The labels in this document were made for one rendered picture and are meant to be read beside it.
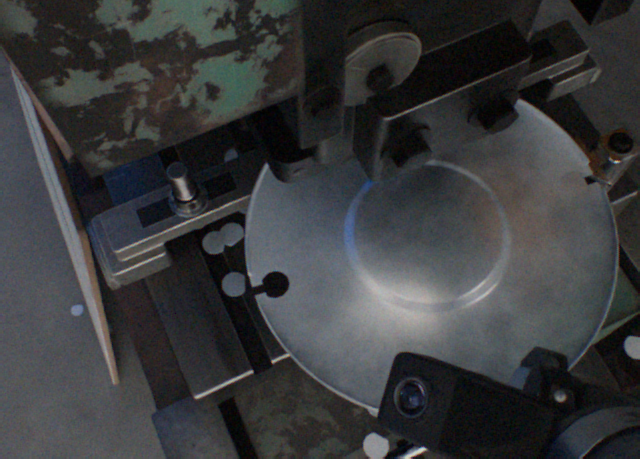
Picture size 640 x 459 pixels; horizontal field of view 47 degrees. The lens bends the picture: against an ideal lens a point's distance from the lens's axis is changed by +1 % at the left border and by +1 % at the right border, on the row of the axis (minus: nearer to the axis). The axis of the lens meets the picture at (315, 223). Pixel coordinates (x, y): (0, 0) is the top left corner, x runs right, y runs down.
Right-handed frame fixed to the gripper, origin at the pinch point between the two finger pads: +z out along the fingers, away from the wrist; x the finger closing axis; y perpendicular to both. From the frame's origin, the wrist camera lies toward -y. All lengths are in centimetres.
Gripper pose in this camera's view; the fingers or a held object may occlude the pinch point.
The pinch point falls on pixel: (506, 400)
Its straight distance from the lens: 54.6
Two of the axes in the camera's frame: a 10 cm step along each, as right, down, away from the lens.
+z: 1.1, 0.8, 9.9
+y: 9.5, 2.7, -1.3
